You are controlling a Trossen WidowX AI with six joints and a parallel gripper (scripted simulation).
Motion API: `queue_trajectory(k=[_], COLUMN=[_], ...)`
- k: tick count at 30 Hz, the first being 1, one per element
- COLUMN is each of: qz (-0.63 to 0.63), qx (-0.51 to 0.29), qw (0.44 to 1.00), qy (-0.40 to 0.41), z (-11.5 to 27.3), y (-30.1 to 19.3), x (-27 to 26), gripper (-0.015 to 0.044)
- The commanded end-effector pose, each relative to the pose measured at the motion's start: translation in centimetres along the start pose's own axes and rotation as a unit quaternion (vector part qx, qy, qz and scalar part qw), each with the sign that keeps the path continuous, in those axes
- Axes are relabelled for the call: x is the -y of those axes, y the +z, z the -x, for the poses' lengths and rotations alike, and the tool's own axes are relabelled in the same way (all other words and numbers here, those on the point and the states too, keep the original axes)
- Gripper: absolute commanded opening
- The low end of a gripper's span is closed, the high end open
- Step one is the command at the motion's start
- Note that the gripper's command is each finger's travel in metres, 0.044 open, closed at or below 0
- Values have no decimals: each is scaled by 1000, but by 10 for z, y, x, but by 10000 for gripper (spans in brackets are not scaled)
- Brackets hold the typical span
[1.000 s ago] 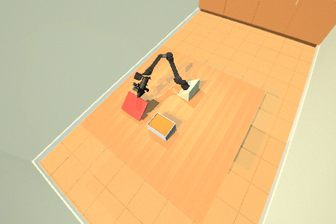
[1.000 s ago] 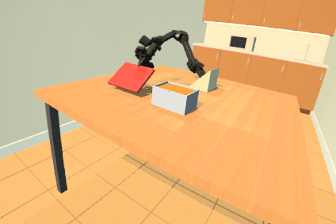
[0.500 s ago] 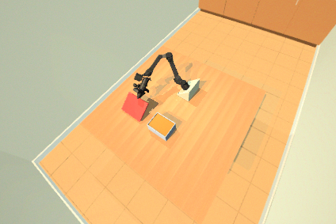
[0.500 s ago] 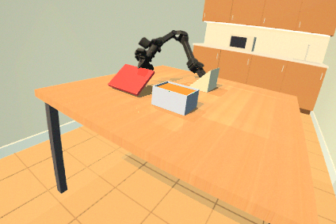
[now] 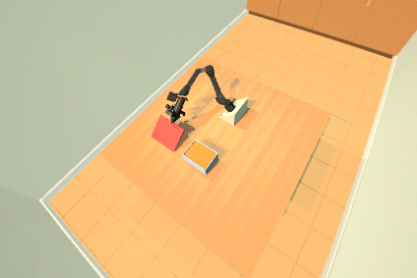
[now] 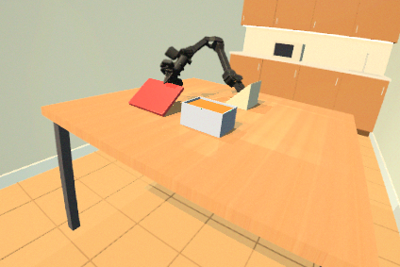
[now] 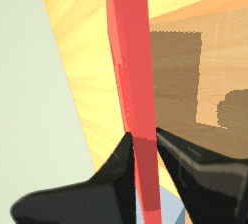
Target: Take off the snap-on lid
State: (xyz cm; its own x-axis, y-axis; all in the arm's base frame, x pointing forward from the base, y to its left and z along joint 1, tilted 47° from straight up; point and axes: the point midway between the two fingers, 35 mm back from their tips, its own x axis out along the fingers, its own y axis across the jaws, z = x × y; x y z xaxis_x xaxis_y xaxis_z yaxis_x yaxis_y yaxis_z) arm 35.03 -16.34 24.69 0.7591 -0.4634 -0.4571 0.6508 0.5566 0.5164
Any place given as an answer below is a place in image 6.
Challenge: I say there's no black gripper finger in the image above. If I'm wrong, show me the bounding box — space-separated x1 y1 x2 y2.
167 77 178 84
163 69 175 84

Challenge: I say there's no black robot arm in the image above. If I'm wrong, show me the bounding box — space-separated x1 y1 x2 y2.
164 36 246 93

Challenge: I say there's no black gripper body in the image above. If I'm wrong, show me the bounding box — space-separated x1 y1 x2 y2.
161 58 184 87

